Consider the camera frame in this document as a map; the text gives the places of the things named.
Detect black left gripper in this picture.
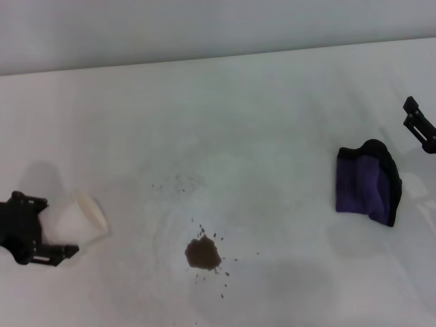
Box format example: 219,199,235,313
0,191,80,267

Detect white paper cup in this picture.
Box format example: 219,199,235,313
40,189,112,253

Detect purple rag with black edge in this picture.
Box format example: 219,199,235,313
334,138,404,228

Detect dark brown liquid stain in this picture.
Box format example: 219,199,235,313
184,236,223,273

